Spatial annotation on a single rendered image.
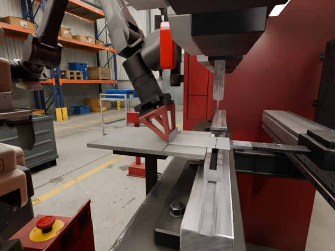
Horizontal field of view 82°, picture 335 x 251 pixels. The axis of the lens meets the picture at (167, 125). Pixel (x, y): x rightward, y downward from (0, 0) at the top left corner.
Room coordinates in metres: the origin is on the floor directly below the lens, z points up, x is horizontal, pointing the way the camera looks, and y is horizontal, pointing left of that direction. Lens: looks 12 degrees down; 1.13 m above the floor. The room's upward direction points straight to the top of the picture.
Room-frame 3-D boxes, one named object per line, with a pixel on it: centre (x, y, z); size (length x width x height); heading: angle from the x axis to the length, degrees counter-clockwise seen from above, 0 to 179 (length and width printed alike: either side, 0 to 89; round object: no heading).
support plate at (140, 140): (0.46, 0.03, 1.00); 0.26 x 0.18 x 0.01; 74
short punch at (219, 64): (0.42, -0.11, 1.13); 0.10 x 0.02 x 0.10; 164
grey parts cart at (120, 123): (3.89, 0.81, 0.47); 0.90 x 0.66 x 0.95; 155
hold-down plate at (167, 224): (0.40, -0.04, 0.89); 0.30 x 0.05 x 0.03; 164
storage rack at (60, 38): (7.36, 3.14, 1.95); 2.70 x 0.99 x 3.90; 155
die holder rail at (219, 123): (0.95, -0.26, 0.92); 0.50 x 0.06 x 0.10; 164
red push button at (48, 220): (0.40, 0.29, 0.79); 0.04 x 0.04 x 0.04
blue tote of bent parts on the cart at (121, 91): (3.74, 0.89, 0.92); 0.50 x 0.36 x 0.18; 65
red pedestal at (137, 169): (2.28, 0.37, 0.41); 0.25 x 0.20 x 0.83; 74
